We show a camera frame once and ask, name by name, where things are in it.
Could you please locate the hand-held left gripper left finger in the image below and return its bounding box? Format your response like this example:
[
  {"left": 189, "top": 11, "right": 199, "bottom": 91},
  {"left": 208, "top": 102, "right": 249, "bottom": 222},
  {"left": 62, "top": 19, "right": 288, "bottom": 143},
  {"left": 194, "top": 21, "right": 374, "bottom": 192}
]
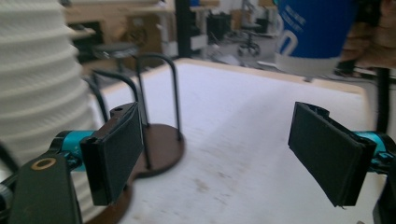
[{"left": 50, "top": 102, "right": 145, "bottom": 207}]

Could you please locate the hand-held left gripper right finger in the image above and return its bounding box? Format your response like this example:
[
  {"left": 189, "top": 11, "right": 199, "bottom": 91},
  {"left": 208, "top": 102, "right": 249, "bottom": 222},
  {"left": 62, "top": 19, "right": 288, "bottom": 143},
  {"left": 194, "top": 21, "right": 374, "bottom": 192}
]
[{"left": 288, "top": 101, "right": 396, "bottom": 208}]

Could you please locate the brown double cup holder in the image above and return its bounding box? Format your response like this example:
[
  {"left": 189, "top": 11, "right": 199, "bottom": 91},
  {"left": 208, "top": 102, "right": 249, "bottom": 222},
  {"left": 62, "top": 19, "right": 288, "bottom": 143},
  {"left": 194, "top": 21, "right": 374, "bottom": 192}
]
[{"left": 81, "top": 52, "right": 187, "bottom": 224}]

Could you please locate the blue paper cup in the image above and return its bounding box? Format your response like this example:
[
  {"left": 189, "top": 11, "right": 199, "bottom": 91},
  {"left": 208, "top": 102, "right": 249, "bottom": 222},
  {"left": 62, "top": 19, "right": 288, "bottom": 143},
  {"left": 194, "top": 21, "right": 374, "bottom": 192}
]
[{"left": 275, "top": 0, "right": 360, "bottom": 77}]

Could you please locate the stack of white paper cups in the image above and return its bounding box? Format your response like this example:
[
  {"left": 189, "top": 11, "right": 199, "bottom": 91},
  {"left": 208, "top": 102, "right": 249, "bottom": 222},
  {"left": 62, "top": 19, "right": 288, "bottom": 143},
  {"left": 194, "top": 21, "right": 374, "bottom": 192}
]
[{"left": 0, "top": 0, "right": 109, "bottom": 224}]

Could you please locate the white table mat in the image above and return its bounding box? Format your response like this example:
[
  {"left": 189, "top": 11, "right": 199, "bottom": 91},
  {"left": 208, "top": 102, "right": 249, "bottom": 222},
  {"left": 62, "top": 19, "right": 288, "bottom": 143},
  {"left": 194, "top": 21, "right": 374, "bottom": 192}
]
[{"left": 90, "top": 61, "right": 388, "bottom": 224}]

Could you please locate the grey round stool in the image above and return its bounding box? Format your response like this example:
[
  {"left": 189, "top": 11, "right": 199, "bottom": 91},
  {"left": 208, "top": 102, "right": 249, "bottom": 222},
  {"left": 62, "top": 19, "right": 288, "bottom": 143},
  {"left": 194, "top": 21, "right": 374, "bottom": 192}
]
[{"left": 92, "top": 41, "right": 140, "bottom": 74}]

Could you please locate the distant black wheeled stool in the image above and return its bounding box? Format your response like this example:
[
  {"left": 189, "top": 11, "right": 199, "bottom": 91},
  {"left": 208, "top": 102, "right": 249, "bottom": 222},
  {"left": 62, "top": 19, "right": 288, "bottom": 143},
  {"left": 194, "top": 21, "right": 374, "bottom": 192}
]
[{"left": 237, "top": 22, "right": 263, "bottom": 58}]

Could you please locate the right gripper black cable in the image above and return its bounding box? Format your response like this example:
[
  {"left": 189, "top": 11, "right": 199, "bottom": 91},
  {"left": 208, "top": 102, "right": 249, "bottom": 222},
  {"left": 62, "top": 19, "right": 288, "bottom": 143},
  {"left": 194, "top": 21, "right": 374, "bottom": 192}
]
[{"left": 375, "top": 67, "right": 392, "bottom": 134}]

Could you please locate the black metal frame post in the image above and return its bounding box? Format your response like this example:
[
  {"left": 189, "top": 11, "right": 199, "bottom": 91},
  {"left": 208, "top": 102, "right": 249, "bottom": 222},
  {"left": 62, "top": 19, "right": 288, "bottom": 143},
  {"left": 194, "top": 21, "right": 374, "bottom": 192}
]
[{"left": 175, "top": 0, "right": 193, "bottom": 60}]

